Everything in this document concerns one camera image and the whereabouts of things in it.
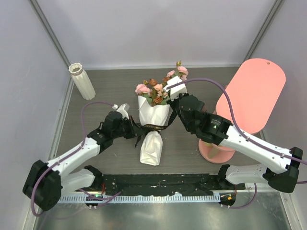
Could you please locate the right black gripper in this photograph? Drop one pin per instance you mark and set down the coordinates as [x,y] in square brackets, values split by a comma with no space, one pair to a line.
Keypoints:
[181,96]

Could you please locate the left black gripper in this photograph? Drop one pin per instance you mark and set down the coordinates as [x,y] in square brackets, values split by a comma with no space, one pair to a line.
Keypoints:
[135,131]

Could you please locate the black ribbon gold lettering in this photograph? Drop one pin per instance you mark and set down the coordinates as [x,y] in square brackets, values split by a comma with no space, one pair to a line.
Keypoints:
[150,127]

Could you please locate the white wrapping paper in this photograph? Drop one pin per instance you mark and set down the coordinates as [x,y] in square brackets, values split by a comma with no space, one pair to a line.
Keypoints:
[152,145]

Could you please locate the pink artificial flower bunch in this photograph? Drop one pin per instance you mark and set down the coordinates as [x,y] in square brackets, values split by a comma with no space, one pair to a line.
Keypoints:
[154,92]

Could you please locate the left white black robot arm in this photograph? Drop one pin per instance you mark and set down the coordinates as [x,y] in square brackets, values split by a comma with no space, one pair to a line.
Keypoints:
[48,181]

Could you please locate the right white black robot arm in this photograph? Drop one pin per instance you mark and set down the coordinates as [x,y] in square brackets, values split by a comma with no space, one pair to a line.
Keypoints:
[281,165]

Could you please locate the white ribbed vase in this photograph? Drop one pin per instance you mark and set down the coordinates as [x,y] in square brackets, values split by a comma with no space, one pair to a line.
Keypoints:
[82,81]

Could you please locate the pink tiered shelf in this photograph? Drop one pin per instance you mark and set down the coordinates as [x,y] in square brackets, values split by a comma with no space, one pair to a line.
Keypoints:
[253,92]

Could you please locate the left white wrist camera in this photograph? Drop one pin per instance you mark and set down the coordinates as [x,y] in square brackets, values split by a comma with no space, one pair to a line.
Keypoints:
[123,109]

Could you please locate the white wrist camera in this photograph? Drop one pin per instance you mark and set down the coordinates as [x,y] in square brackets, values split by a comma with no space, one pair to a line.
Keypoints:
[174,92]
[123,109]

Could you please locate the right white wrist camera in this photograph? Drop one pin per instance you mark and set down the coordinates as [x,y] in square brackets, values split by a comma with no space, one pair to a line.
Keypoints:
[174,92]

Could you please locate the aluminium frame post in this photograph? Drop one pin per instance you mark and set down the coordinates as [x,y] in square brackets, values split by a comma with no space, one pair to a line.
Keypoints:
[45,23]

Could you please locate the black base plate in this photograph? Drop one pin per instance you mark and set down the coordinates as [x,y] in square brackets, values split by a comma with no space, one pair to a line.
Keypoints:
[187,184]

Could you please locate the white slotted cable duct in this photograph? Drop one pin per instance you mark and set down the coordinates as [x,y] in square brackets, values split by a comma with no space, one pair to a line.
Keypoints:
[76,198]

